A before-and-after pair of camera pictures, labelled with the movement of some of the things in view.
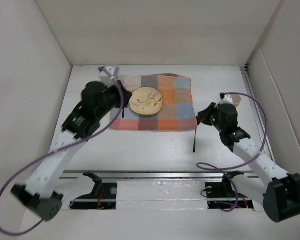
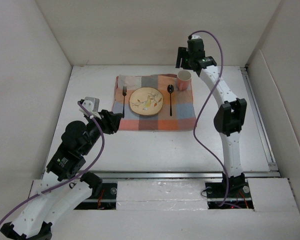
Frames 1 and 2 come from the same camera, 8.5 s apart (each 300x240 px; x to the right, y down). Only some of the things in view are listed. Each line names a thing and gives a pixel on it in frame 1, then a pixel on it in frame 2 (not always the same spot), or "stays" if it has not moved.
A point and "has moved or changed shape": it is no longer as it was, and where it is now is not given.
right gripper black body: x=212 y=118 -> x=186 y=61
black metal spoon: x=194 y=147 -> x=170 y=89
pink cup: x=236 y=99 has moved or changed shape
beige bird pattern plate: x=146 y=101 stays
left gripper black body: x=114 y=96 -> x=103 y=123
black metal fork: x=124 y=88 stays
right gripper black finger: x=203 y=116 -> x=181 y=53
